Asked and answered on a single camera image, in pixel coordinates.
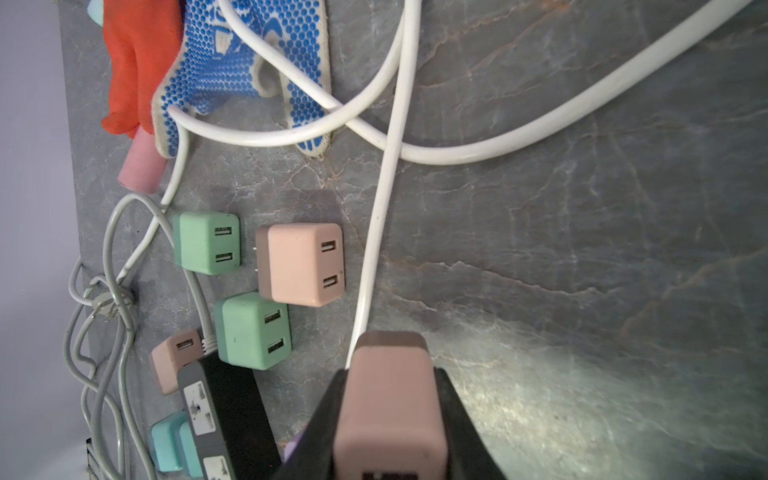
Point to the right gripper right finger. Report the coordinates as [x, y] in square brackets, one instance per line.
[468, 457]

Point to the teal usb charger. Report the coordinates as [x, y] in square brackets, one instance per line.
[173, 446]

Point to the red rubber glove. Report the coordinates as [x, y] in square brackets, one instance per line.
[143, 38]

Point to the black power strip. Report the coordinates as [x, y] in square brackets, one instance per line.
[228, 420]

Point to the pink usb charger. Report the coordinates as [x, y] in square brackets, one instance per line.
[175, 352]

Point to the teal spatula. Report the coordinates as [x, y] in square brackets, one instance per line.
[95, 11]

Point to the green charger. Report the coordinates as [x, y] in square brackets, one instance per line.
[252, 331]

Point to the purple power strip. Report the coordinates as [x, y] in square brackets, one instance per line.
[290, 447]

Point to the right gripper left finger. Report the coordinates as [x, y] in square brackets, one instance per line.
[312, 458]

